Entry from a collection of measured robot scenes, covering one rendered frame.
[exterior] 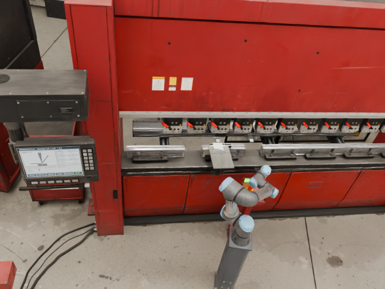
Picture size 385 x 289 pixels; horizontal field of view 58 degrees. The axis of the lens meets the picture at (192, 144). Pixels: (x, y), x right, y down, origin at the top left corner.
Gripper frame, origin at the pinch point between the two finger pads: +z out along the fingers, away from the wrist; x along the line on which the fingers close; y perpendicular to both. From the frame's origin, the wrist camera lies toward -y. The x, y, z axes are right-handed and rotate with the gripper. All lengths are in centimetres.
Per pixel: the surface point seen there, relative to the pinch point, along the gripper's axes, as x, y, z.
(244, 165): -2.5, -20.7, 12.1
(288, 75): 15, -61, -66
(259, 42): -14, -68, -92
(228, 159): -20.7, -19.8, -1.7
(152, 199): -84, -1, 51
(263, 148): 15.5, -35.7, 7.6
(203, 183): -37, -10, 33
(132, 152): -102, -28, 7
